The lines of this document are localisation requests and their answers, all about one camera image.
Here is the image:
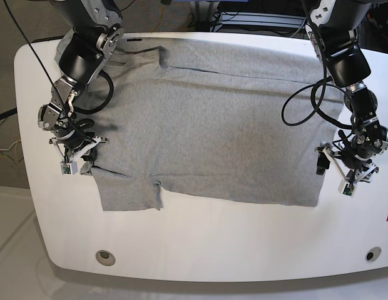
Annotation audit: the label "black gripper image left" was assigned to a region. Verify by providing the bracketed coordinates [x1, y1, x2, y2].
[58, 132, 97, 163]

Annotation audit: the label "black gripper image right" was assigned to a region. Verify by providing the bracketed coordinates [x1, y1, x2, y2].
[316, 147, 374, 175]

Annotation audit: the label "grey T-shirt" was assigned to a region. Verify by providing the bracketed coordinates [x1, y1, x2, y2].
[83, 39, 335, 211]

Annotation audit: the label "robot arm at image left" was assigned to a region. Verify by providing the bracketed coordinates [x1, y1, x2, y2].
[38, 1, 123, 168]

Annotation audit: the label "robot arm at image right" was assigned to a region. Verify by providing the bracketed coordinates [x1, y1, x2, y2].
[301, 1, 388, 173]

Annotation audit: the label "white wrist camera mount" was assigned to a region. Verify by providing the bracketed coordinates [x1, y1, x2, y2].
[315, 142, 379, 197]
[49, 136, 109, 175]

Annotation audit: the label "black looped cable left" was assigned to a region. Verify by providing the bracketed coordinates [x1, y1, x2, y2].
[73, 70, 115, 115]

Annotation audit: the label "black looped cable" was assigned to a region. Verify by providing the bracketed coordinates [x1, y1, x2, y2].
[73, 70, 115, 115]
[281, 74, 354, 129]

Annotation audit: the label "black looped cable right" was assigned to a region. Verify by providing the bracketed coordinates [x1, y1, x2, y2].
[281, 74, 354, 129]

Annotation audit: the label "white and yellow floor cables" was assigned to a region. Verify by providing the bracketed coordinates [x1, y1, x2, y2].
[0, 139, 23, 165]

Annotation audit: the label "beige table cable grommet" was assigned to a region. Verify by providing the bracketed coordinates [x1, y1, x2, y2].
[95, 250, 116, 267]

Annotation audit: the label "grey table cable grommet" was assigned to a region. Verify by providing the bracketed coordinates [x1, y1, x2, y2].
[365, 247, 382, 263]

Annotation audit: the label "aluminium extrusion frame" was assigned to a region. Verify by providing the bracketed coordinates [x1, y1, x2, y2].
[214, 12, 306, 29]

